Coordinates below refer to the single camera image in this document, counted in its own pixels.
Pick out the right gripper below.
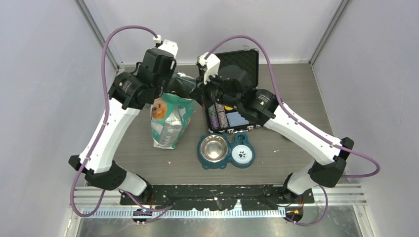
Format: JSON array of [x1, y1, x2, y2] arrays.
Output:
[[191, 70, 241, 109]]

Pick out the green pet food bag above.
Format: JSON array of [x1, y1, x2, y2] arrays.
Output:
[[150, 72, 197, 150]]

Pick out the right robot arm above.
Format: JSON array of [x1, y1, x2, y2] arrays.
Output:
[[194, 65, 354, 203]]

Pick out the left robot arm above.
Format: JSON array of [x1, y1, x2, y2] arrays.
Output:
[[69, 46, 178, 204]]

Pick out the teal double pet bowl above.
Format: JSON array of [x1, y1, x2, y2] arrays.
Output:
[[197, 132, 256, 170]]

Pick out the blue card deck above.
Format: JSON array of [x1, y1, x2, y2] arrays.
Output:
[[226, 112, 250, 127]]

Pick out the black poker chip case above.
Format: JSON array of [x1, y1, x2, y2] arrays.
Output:
[[205, 49, 260, 134]]

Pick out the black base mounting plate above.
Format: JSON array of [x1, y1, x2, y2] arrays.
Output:
[[134, 184, 315, 211]]

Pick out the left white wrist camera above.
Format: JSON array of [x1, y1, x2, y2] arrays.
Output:
[[153, 35, 178, 59]]

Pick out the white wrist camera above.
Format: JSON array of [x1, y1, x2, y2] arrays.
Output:
[[197, 52, 220, 84], [153, 35, 178, 59]]

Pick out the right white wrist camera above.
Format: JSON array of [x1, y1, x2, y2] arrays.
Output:
[[197, 52, 220, 84]]

